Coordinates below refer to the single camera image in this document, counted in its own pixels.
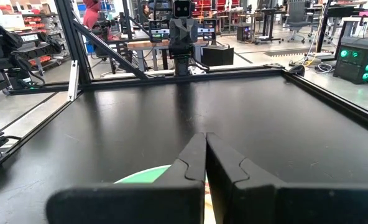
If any white cable bundle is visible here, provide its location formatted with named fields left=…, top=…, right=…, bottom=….
left=316, top=62, right=337, bottom=74

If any shelf with red bins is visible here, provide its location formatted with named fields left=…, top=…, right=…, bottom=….
left=22, top=12, right=63, bottom=71

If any person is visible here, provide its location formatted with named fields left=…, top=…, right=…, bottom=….
left=83, top=0, right=103, bottom=30

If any black desk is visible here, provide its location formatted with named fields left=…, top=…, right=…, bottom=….
left=316, top=0, right=368, bottom=62

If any rack of red bins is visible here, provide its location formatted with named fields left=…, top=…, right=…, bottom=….
left=191, top=0, right=241, bottom=18

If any office chair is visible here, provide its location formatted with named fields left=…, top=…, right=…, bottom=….
left=282, top=1, right=312, bottom=44

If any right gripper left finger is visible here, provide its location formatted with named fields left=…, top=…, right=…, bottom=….
left=45, top=133, right=207, bottom=224

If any wooden workbench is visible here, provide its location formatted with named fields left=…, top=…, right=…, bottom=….
left=126, top=39, right=216, bottom=72

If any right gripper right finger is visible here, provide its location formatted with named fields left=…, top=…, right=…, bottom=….
left=206, top=133, right=368, bottom=224

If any black box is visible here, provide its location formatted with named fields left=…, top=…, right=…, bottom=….
left=201, top=45, right=234, bottom=67

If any black corner handle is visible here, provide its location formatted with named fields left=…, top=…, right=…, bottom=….
left=288, top=64, right=306, bottom=77

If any large green plastic plate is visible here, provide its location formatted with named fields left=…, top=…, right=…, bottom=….
left=114, top=164, right=172, bottom=184

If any silver frame bracket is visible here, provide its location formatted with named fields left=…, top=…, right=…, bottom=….
left=67, top=60, right=80, bottom=102

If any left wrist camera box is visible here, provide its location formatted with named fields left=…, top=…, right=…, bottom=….
left=172, top=0, right=193, bottom=19

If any computer tower with green lights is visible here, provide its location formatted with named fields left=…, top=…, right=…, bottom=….
left=333, top=37, right=368, bottom=85

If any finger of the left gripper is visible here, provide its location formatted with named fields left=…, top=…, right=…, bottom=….
left=148, top=20, right=163, bottom=43
left=202, top=19, right=218, bottom=41

